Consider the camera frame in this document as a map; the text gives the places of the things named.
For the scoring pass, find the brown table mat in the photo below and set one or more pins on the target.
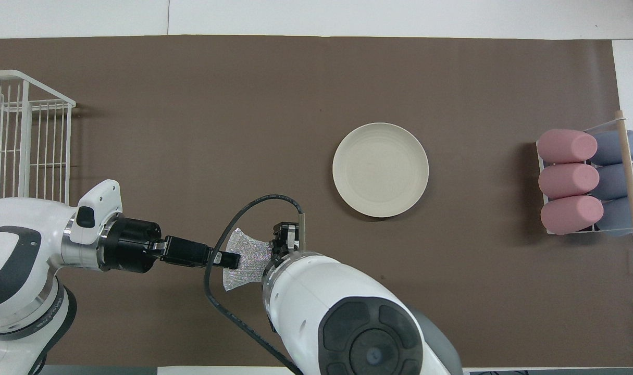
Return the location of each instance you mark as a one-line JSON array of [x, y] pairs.
[[243, 130]]

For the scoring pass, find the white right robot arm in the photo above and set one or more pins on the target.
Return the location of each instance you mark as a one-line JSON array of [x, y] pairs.
[[316, 291]]

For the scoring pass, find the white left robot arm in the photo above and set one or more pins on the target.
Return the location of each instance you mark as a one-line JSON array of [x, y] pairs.
[[14, 245]]

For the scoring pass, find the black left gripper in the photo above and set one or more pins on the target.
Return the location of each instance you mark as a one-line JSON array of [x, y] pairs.
[[134, 245]]

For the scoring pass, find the pink plastic cup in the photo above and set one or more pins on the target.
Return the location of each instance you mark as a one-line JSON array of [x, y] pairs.
[[566, 146], [571, 215], [569, 181]]

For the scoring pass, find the blue plastic cup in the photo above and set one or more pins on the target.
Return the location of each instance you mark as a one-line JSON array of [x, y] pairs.
[[613, 182], [616, 216], [610, 148]]

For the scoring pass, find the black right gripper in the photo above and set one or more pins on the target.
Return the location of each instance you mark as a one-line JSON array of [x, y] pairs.
[[285, 239]]

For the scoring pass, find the cream round plate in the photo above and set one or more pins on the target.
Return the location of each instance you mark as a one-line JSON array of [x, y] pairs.
[[381, 170]]

